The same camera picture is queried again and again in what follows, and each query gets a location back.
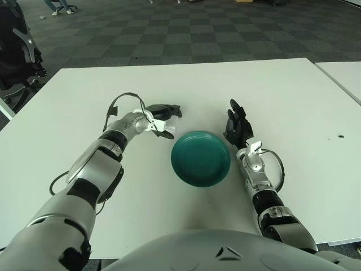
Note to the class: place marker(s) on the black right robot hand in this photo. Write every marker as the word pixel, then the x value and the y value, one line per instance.
pixel 239 127

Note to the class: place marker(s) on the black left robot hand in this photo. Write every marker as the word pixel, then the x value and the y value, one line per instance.
pixel 163 110

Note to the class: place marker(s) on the white charger block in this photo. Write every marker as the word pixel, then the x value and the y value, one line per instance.
pixel 172 125

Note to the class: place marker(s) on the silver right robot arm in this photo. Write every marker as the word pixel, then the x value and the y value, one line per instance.
pixel 256 169

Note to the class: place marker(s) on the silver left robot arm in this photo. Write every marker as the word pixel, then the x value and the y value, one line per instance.
pixel 93 163

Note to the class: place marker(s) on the teal green plate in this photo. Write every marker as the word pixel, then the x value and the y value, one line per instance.
pixel 200 161

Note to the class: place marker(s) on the white side table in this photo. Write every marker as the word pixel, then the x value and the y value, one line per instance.
pixel 344 76

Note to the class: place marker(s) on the brown cardboard box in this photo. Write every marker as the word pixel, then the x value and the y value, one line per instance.
pixel 244 1

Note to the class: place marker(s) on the grey robot torso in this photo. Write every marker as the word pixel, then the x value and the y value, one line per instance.
pixel 197 251

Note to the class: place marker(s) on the black swivel chair base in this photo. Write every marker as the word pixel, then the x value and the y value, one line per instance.
pixel 72 7

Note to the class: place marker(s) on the seated person in jeans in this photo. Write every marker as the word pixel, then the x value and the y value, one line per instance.
pixel 52 4

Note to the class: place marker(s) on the black mesh office chair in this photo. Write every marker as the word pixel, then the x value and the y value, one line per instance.
pixel 14 62

